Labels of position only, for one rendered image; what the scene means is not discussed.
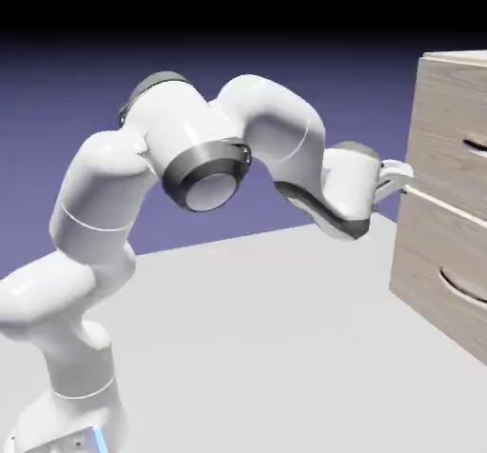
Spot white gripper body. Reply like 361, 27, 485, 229
374, 159, 415, 204

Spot light wood cabinet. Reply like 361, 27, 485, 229
388, 49, 487, 366

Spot large light wood drawer front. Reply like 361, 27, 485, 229
405, 56, 487, 221

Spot small light wood drawer front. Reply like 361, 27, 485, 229
389, 188, 487, 365

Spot short curved wood handle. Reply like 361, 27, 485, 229
462, 137, 487, 158

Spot long curved wood handle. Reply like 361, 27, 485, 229
438, 266, 487, 305

